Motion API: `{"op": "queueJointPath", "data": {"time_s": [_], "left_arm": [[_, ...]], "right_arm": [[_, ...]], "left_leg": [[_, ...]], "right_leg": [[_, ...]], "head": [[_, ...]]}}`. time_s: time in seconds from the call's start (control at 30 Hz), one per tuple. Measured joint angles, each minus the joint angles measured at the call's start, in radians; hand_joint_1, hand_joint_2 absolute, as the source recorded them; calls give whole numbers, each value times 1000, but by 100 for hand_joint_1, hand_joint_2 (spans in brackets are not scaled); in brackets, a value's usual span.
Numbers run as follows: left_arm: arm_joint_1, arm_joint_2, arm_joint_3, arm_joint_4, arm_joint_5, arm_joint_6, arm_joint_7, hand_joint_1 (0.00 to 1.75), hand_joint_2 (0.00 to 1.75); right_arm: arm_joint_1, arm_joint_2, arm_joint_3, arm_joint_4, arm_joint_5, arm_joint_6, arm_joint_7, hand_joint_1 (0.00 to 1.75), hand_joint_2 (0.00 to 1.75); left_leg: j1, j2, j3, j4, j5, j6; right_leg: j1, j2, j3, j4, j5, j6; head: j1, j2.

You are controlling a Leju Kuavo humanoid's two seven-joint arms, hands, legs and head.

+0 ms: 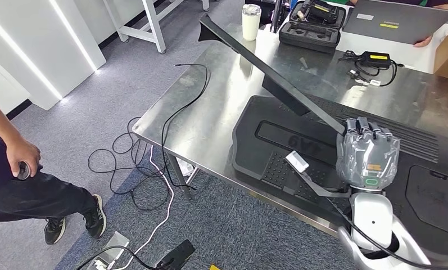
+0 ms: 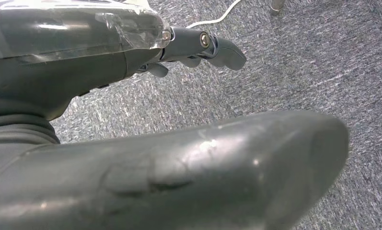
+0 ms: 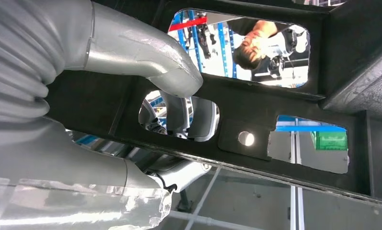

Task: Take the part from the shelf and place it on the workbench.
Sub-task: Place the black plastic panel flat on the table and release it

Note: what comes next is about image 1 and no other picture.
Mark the white tumbler cup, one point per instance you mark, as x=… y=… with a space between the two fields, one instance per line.
x=251 y=24

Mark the black rubber car mat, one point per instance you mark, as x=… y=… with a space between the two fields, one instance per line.
x=276 y=149

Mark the white desk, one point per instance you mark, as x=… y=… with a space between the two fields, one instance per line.
x=413 y=59

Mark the white metal frame table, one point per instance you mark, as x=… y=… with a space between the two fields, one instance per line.
x=155 y=29

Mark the black power tool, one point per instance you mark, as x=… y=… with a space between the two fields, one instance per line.
x=320 y=11

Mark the black power adapter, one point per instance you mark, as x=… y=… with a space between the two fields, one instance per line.
x=376 y=59

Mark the black plastic plate bracket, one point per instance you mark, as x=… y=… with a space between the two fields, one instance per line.
x=246 y=52

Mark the person's foot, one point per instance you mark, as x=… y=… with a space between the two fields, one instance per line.
x=54 y=231
x=95 y=220

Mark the silver floor socket box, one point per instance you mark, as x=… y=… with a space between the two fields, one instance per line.
x=115 y=242

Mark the round grey controller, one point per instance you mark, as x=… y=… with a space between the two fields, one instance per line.
x=23 y=172

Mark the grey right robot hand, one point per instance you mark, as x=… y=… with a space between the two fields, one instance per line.
x=369 y=156

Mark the steel workbench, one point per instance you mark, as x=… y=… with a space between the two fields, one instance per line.
x=216 y=111

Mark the person's hand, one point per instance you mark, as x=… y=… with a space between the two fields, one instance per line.
x=423 y=41
x=22 y=152

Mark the white power strip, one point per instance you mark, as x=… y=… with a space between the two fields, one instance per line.
x=186 y=169

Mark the black tool case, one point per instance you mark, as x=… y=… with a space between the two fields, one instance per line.
x=309 y=37

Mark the grey laptop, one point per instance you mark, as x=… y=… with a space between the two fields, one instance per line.
x=395 y=22

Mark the dark grey bracket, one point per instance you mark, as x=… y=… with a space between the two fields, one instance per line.
x=177 y=255

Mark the cardboard box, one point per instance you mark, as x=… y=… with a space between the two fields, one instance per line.
x=447 y=56

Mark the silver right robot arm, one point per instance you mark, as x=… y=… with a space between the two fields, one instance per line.
x=372 y=220

